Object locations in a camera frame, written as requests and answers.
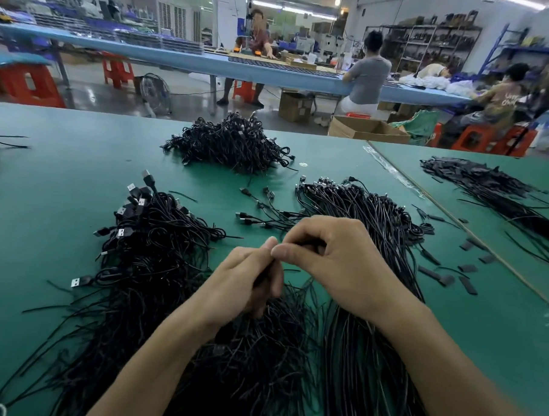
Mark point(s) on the person's right hand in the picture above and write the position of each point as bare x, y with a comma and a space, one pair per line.
344, 268

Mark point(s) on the person's left hand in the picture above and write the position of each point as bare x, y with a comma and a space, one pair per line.
235, 285

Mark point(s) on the person's left forearm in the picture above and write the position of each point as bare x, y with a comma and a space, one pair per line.
149, 382

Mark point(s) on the person's right forearm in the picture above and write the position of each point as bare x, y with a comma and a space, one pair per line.
462, 382

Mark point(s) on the scattered dark tie pieces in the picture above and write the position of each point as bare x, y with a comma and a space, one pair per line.
468, 285

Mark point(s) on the open cardboard box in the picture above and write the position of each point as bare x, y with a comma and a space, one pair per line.
369, 130

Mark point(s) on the green bag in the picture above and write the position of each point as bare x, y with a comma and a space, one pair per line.
419, 127

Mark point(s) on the small cardboard box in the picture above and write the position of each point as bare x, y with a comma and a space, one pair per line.
296, 107

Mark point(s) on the pile of white bags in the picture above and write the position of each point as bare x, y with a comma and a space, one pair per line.
439, 84

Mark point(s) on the grey floor fan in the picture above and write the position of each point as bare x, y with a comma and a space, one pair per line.
154, 93

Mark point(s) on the long blue workbench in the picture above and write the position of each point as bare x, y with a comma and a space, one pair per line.
217, 65

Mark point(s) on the metal storage shelf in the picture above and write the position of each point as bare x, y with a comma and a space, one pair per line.
427, 44

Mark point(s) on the white pillar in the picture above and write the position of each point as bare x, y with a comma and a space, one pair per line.
231, 15

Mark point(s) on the blue metal rack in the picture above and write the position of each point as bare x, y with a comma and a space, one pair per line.
522, 48

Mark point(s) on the red stool with blue seat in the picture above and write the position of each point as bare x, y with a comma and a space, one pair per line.
30, 81

